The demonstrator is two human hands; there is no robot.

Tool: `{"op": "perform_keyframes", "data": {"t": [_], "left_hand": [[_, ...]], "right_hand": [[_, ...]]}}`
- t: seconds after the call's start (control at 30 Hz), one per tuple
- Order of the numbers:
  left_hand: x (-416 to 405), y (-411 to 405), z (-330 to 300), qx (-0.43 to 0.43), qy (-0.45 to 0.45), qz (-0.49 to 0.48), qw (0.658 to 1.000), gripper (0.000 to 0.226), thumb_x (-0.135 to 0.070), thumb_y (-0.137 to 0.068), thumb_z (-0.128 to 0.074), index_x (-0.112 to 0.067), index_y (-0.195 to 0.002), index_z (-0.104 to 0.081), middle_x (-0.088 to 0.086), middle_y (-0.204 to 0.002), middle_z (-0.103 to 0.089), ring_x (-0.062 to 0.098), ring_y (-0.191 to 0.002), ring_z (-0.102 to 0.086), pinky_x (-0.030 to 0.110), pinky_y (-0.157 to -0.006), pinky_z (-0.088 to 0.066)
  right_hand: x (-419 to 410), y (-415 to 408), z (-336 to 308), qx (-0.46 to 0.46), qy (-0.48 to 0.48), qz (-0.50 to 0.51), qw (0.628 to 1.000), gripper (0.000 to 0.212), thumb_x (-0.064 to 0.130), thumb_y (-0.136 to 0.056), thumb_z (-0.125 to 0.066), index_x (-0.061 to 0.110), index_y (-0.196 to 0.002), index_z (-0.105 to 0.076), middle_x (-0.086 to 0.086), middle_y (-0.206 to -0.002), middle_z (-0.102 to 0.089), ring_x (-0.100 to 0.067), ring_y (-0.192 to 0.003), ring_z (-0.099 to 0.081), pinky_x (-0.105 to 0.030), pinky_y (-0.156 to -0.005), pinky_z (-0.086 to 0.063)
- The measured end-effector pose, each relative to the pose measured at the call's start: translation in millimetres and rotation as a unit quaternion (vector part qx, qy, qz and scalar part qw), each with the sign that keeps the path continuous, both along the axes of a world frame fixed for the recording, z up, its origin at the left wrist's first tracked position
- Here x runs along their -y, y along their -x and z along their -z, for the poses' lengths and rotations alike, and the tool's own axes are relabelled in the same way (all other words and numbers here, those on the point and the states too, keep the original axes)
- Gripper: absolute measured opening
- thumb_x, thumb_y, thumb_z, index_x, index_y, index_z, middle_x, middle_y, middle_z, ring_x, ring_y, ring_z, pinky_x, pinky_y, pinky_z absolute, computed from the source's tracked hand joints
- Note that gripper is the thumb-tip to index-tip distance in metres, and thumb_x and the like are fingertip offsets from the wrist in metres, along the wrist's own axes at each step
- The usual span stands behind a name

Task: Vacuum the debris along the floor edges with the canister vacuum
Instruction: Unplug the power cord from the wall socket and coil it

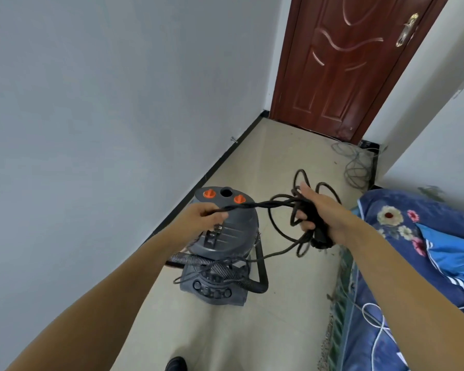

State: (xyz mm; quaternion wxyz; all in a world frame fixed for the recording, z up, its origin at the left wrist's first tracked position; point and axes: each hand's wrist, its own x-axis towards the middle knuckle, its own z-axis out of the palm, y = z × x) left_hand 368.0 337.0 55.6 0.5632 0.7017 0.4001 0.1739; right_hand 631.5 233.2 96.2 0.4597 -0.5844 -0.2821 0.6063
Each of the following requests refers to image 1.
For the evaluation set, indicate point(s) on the black skirting board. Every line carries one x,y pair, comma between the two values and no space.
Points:
205,173

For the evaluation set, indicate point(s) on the blue floral bed blanket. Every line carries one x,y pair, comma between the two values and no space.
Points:
394,243

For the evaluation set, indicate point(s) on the person's right hand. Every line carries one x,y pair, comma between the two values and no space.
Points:
328,216

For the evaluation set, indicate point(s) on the green lace bed skirt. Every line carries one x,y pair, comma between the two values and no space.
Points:
338,305

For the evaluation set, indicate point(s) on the grey vacuum cleaner orange knobs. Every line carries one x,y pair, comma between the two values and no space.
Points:
239,227

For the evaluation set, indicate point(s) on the person's right forearm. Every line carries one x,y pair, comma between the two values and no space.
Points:
410,305

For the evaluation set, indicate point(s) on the blue garment striped collar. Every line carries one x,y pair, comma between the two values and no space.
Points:
452,255

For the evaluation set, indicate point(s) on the red-brown wooden door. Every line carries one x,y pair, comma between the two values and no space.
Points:
352,54

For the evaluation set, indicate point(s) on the person's left forearm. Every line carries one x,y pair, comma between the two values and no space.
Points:
100,305

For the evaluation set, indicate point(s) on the person's left hand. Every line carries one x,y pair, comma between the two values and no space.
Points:
193,224

